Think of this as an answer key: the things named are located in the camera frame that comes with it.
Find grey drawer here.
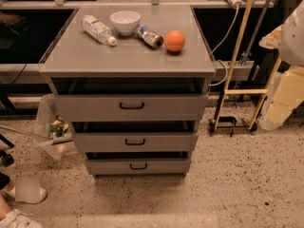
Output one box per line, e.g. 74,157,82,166
74,133,198,153
55,95,207,122
85,159,191,175

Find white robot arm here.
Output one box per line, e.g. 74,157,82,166
259,1,304,130

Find grey drawer cabinet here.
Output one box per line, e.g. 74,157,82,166
38,5,217,178

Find grey top drawer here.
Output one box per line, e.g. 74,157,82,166
55,95,207,122

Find grey bottom drawer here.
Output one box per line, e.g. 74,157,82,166
85,159,191,175

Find crushed silver can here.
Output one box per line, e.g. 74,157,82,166
135,24,163,48

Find orange ball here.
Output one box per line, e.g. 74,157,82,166
164,30,185,52

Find white bowl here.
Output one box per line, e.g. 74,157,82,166
110,10,141,35

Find clear plastic water bottle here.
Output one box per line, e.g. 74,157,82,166
81,15,117,47

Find clear plastic trash bag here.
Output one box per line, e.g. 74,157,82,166
33,94,77,160

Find white shoe lower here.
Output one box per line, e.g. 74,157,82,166
0,209,43,228

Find wooden ladder frame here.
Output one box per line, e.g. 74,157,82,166
210,0,281,132

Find white power cable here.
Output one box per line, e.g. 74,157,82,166
207,4,241,87

